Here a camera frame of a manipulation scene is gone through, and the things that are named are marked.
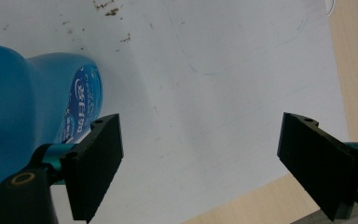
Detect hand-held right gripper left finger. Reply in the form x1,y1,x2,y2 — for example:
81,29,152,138
31,113,125,224

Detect white paper sheet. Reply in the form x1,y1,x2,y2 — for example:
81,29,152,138
0,0,351,224

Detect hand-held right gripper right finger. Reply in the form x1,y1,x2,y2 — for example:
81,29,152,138
276,112,358,222

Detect blue plastic bottle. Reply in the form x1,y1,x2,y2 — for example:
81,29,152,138
0,43,103,199

